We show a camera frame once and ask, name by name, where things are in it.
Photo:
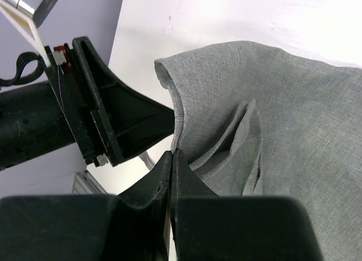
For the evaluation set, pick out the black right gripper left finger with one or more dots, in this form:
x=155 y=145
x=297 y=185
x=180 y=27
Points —
x=128 y=226

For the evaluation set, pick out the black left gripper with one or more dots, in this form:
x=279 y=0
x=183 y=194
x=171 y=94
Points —
x=89 y=106

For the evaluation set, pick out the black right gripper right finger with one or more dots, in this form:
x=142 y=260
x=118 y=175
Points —
x=211 y=227

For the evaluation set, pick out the grey cloth napkin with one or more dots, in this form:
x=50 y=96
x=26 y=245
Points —
x=252 y=119

